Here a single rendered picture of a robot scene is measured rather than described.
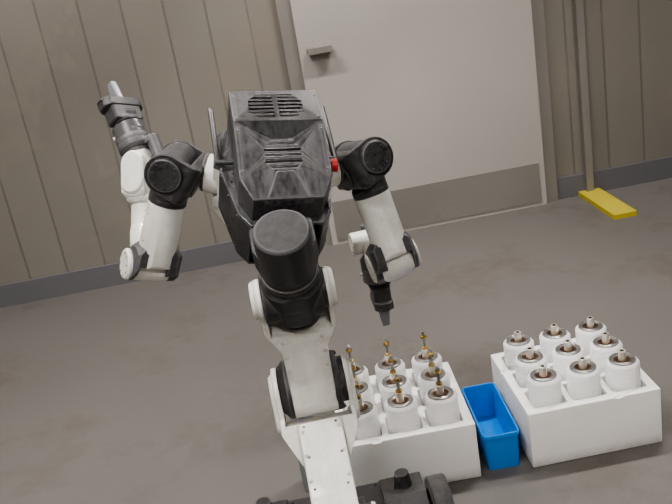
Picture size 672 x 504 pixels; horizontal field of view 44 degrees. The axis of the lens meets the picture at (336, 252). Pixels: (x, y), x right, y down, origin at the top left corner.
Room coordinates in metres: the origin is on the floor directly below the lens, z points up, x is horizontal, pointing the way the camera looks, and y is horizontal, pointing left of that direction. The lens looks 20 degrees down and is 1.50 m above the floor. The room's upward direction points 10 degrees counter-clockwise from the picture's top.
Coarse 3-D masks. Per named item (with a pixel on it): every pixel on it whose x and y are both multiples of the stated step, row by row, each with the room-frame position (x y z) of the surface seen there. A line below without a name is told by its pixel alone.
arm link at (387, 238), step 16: (384, 192) 1.94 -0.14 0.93; (368, 208) 1.93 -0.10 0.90; (384, 208) 1.93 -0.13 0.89; (368, 224) 1.93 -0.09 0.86; (384, 224) 1.92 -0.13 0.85; (400, 224) 1.95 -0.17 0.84; (384, 240) 1.92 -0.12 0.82; (400, 240) 1.92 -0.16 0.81; (368, 256) 1.95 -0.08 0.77; (384, 256) 1.92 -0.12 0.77; (416, 256) 1.94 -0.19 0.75
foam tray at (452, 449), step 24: (456, 384) 2.28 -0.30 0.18; (384, 432) 2.08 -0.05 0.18; (408, 432) 2.06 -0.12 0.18; (432, 432) 2.04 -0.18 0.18; (456, 432) 2.04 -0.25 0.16; (360, 456) 2.04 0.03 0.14; (384, 456) 2.04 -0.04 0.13; (408, 456) 2.04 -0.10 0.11; (432, 456) 2.04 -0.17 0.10; (456, 456) 2.04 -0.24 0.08; (360, 480) 2.04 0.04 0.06; (456, 480) 2.04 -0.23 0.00
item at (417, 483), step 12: (384, 480) 1.81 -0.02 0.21; (396, 480) 1.76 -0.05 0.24; (408, 480) 1.77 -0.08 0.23; (420, 480) 1.78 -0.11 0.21; (360, 492) 1.81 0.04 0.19; (372, 492) 1.80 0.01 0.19; (384, 492) 1.76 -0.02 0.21; (396, 492) 1.75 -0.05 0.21; (408, 492) 1.74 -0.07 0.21; (420, 492) 1.74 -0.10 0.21
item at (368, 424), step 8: (376, 408) 2.11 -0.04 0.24; (360, 416) 2.07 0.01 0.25; (368, 416) 2.07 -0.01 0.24; (376, 416) 2.09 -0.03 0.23; (360, 424) 2.07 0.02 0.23; (368, 424) 2.07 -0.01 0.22; (376, 424) 2.09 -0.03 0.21; (360, 432) 2.07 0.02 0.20; (368, 432) 2.07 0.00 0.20; (376, 432) 2.08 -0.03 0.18
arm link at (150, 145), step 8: (128, 136) 2.11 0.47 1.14; (136, 136) 2.11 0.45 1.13; (144, 136) 2.13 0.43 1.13; (152, 136) 2.12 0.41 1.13; (120, 144) 2.11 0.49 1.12; (128, 144) 2.10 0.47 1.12; (136, 144) 2.11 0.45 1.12; (144, 144) 2.12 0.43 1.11; (152, 144) 2.10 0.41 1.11; (160, 144) 2.11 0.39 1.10; (120, 152) 2.12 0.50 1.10; (144, 152) 2.09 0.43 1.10; (152, 152) 2.10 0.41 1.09
